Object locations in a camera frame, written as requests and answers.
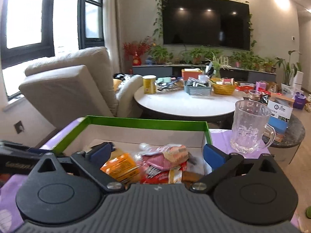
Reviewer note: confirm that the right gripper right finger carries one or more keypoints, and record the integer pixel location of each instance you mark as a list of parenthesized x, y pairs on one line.
[(251, 191)]

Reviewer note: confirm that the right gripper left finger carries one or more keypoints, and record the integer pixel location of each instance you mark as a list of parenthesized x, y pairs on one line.
[(62, 190)]

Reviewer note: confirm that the orange snack bar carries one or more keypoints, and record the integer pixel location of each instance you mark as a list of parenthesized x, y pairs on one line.
[(123, 169)]

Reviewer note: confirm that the red snack packet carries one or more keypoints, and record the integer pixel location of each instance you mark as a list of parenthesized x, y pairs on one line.
[(152, 175)]

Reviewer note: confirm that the green cardboard box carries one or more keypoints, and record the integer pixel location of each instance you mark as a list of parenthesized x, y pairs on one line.
[(104, 138)]

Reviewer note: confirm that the white pink drink pouch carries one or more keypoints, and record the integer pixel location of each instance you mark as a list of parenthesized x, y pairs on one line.
[(162, 157)]

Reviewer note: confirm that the purple floral tablecloth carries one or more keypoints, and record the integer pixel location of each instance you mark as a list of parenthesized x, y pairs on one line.
[(139, 208)]

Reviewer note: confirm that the clear glass mug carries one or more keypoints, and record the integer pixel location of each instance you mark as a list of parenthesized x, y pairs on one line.
[(250, 121)]

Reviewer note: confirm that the white cardboard box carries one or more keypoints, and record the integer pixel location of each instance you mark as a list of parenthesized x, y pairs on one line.
[(281, 108)]

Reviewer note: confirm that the round white coffee table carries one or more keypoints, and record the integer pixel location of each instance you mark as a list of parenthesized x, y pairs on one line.
[(178, 105)]

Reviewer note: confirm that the beige sofa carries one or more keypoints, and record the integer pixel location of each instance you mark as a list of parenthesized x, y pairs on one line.
[(67, 87)]

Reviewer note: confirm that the pink purple box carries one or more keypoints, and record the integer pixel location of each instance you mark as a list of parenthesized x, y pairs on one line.
[(260, 85)]

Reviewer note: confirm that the yellow wicker basket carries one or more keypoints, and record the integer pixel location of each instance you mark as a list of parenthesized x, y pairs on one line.
[(220, 88)]

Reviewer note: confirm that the blue plastic basket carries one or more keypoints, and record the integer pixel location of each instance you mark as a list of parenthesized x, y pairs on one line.
[(197, 91)]

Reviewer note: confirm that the tall white potted plant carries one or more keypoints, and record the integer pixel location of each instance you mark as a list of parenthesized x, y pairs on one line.
[(290, 70)]

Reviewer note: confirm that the orange box on table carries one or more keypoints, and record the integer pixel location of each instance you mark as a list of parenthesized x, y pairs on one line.
[(191, 72)]

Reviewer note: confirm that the yellow tin can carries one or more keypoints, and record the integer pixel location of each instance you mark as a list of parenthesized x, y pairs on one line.
[(149, 84)]

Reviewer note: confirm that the red flower decoration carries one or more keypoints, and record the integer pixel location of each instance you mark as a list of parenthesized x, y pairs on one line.
[(136, 49)]

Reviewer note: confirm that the black wall television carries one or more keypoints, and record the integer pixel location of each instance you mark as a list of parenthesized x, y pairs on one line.
[(220, 23)]

